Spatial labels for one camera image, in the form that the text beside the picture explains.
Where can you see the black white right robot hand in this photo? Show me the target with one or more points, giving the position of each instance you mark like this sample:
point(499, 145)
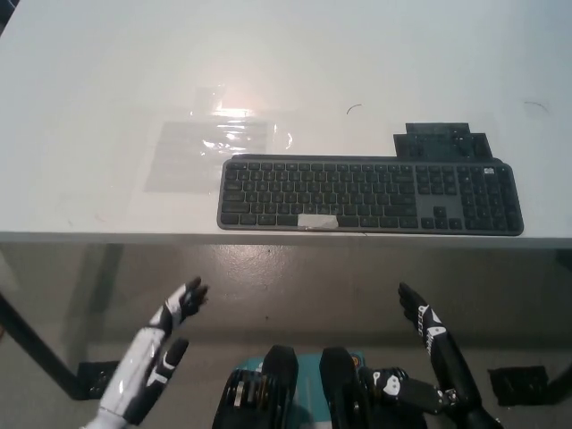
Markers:
point(440, 344)

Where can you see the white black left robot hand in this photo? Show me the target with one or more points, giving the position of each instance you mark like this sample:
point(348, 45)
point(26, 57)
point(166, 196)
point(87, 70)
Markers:
point(147, 353)

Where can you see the black teal robot torso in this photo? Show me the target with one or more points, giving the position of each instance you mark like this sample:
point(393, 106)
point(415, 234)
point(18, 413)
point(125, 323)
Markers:
point(279, 380)

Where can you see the dark grey computer keyboard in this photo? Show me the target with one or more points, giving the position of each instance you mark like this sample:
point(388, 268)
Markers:
point(357, 192)

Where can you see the black box behind keyboard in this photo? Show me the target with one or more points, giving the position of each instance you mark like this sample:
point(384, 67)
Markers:
point(442, 140)

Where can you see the black floor plate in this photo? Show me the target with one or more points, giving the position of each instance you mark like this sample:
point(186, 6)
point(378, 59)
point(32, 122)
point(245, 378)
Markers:
point(518, 384)
point(100, 380)

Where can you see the black table leg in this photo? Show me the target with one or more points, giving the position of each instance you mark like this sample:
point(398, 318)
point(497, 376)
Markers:
point(36, 339)

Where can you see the white tape piece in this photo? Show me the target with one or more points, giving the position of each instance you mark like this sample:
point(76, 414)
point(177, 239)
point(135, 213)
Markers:
point(317, 221)

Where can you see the clear plastic film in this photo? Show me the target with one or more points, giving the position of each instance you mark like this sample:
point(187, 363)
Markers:
point(201, 156)

